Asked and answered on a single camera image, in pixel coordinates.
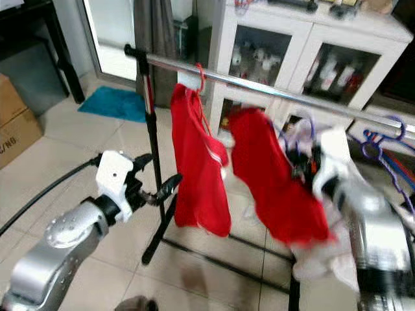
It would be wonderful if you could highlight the printed cardboard box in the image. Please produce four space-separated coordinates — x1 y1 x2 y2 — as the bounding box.
0 110 40 168

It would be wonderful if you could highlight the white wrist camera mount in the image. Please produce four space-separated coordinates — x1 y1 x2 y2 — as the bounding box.
95 150 137 216
314 127 355 195

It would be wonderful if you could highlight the black chrome clothes rack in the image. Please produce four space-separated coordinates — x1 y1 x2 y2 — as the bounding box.
123 44 415 311

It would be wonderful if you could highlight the grey box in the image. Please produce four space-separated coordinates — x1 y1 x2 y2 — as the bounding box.
0 42 69 116

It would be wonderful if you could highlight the plain cardboard box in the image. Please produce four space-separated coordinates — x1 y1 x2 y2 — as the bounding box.
0 73 28 128

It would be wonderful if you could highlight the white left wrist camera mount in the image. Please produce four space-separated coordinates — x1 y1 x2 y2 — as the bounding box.
95 150 137 216

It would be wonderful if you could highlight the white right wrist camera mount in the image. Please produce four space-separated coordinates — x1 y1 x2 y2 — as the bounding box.
314 127 355 195

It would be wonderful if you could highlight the blue wire hanger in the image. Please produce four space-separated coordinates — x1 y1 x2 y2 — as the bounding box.
359 115 415 216
278 113 318 154

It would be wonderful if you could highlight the red wire hanger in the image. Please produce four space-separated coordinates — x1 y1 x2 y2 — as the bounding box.
192 63 219 140
389 152 415 190

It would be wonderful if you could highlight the red shirt white trim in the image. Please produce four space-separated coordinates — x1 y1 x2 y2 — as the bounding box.
171 83 231 238

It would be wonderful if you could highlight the glass door white frame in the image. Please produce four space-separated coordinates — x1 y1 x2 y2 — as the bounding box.
81 0 138 82

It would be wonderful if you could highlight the white glass door cabinet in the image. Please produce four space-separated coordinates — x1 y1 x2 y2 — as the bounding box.
209 0 415 132

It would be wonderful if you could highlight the white box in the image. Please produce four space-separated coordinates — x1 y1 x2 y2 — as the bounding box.
0 0 28 11

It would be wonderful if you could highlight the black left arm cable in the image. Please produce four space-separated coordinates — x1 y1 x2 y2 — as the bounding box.
0 155 102 237

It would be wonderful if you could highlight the black table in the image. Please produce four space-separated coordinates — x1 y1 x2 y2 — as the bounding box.
0 0 86 104

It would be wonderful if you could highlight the blue floor mat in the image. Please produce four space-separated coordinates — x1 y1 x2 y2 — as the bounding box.
78 86 148 124

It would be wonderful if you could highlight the grey curtain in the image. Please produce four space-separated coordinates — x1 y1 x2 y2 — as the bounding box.
133 0 180 108

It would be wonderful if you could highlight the white garment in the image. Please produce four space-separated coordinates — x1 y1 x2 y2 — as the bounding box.
282 117 364 284

